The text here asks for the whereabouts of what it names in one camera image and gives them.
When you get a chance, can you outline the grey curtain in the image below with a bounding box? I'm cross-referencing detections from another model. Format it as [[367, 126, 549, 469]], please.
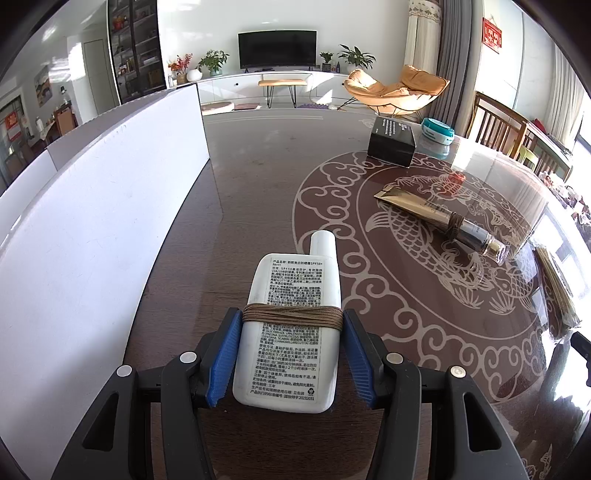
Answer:
[[436, 0, 483, 134]]

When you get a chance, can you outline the teal round jar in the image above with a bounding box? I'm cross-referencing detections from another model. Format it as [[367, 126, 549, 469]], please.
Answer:
[[420, 117, 457, 148]]

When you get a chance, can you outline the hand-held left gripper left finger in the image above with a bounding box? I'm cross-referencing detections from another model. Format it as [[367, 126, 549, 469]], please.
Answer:
[[51, 308, 243, 480]]

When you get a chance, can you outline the dark glass bookshelf cabinet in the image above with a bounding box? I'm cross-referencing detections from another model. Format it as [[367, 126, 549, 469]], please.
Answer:
[[107, 0, 167, 104]]

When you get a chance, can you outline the white sunscreen bottle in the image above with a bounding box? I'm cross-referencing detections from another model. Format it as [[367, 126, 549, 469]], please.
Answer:
[[232, 231, 343, 413]]

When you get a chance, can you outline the white foam board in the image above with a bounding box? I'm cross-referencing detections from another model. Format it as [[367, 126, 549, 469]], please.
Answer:
[[0, 82, 222, 467]]

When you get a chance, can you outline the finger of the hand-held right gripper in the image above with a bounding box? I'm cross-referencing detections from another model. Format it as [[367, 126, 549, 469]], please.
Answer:
[[570, 331, 591, 386]]

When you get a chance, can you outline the wooden bench with metal legs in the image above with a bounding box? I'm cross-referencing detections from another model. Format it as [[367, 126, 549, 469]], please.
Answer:
[[257, 78, 309, 109]]

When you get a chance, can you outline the black television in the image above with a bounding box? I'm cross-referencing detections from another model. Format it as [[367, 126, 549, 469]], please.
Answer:
[[238, 30, 318, 72]]

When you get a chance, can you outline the red flower plant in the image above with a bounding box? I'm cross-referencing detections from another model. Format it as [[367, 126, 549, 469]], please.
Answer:
[[167, 54, 195, 85]]

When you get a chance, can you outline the brown dining chair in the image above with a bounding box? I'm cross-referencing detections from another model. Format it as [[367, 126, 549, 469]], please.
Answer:
[[53, 106, 79, 139]]

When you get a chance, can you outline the white television cabinet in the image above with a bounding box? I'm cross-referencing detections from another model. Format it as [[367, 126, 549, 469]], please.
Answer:
[[171, 69, 365, 109]]

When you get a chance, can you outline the framed wall painting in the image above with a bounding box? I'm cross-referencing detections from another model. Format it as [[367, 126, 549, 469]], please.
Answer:
[[34, 67, 51, 107]]

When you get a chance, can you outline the orange lounge chair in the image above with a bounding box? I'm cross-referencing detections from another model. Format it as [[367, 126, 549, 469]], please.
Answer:
[[342, 65, 451, 117]]

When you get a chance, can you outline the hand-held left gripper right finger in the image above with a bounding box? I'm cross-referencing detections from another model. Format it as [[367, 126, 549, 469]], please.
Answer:
[[342, 308, 539, 480]]

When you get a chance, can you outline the wooden slatted chair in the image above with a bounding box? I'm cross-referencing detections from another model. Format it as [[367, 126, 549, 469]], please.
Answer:
[[522, 122, 573, 183], [466, 91, 529, 158]]

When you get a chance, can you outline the red wall hanging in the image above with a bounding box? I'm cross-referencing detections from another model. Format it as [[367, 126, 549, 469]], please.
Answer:
[[482, 17, 503, 55]]

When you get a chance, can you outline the large leafy potted plant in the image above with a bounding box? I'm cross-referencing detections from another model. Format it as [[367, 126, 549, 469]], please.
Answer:
[[338, 45, 376, 72]]

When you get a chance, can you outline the striped gold packet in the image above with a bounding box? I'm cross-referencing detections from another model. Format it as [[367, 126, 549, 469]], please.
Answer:
[[536, 247, 580, 328]]

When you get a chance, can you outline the black cardboard box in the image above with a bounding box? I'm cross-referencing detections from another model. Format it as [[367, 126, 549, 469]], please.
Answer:
[[367, 116, 417, 168]]

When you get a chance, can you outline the gold cosmetic tube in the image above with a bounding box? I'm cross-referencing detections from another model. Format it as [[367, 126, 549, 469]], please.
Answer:
[[374, 182, 511, 266]]

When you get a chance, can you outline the sheer white curtain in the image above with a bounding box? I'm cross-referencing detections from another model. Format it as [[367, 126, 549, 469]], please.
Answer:
[[405, 0, 441, 75]]

